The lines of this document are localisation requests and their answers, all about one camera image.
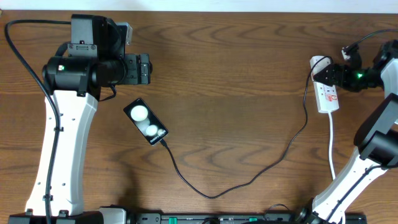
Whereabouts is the white power strip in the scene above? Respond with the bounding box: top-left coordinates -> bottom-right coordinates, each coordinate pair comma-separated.
311,74 -> 340,114

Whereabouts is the black flip smartphone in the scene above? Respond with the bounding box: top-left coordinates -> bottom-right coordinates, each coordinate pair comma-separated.
123,98 -> 169,146

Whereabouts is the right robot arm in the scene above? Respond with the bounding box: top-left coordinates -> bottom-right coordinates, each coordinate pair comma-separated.
294,40 -> 397,223

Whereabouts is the black USB charging cable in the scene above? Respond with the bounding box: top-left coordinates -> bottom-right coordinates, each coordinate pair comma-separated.
159,55 -> 335,200

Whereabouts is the white USB wall charger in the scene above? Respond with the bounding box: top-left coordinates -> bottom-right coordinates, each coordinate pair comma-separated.
310,55 -> 333,82

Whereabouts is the white power strip cord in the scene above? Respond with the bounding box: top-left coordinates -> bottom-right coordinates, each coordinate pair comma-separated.
327,112 -> 346,224

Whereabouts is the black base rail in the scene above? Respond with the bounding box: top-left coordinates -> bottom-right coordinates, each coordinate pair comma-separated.
135,212 -> 368,224

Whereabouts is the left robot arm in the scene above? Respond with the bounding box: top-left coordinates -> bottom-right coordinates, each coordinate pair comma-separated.
9,14 -> 152,223

